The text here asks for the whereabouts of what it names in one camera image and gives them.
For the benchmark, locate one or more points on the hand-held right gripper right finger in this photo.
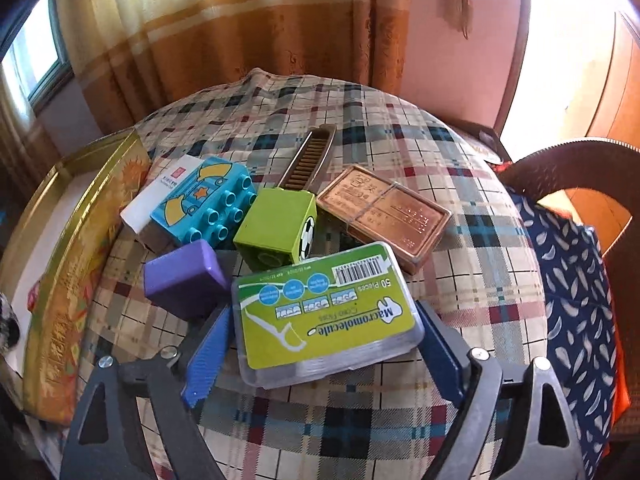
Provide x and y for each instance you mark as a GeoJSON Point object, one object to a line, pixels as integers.
{"type": "Point", "coordinates": [441, 355]}

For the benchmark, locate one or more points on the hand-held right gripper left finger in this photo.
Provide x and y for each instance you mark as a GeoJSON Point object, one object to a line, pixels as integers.
{"type": "Point", "coordinates": [206, 355]}

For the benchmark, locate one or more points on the purple plastic box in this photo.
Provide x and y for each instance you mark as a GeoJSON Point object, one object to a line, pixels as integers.
{"type": "Point", "coordinates": [180, 275]}

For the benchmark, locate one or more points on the yellow-green plastic packet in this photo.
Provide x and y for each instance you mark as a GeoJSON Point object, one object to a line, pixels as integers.
{"type": "Point", "coordinates": [325, 320]}

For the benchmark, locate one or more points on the green toy block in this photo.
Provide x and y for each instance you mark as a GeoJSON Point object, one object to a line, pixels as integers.
{"type": "Point", "coordinates": [270, 225]}

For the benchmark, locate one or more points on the red patterned box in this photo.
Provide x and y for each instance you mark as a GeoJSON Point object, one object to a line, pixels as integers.
{"type": "Point", "coordinates": [385, 215]}

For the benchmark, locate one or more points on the gold tin tray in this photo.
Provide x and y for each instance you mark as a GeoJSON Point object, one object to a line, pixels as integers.
{"type": "Point", "coordinates": [75, 280]}

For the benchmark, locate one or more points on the blue toy block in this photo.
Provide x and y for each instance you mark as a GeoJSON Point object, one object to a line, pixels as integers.
{"type": "Point", "coordinates": [200, 200]}

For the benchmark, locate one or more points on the blue patterned cloth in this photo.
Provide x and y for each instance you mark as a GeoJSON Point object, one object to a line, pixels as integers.
{"type": "Point", "coordinates": [570, 280]}

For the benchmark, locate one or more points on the white box with red label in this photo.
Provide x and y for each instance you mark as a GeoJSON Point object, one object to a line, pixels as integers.
{"type": "Point", "coordinates": [150, 199]}

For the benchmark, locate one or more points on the orange cloth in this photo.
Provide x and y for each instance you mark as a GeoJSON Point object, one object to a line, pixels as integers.
{"type": "Point", "coordinates": [620, 385]}

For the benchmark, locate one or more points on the red pen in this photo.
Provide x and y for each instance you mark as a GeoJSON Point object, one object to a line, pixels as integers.
{"type": "Point", "coordinates": [33, 297]}

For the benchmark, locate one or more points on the dark wooden furniture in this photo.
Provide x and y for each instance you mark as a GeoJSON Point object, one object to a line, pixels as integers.
{"type": "Point", "coordinates": [475, 132]}

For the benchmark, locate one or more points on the brown comb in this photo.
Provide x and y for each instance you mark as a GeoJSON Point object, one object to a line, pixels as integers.
{"type": "Point", "coordinates": [310, 155]}

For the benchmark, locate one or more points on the brown wicker chair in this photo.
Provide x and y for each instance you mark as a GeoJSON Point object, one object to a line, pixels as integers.
{"type": "Point", "coordinates": [575, 160]}

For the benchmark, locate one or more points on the wooden wardrobe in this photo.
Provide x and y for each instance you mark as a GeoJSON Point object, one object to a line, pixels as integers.
{"type": "Point", "coordinates": [625, 100]}

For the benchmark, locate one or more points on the window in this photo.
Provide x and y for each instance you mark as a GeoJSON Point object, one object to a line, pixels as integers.
{"type": "Point", "coordinates": [45, 70]}

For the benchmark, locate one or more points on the orange striped curtain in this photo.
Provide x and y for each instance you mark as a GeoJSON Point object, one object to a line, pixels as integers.
{"type": "Point", "coordinates": [225, 20]}

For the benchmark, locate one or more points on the hanging dried plant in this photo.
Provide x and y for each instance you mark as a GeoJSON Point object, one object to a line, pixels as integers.
{"type": "Point", "coordinates": [457, 5]}

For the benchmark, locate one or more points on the dark wooden door frame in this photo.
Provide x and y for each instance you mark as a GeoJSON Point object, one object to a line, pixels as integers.
{"type": "Point", "coordinates": [515, 50]}

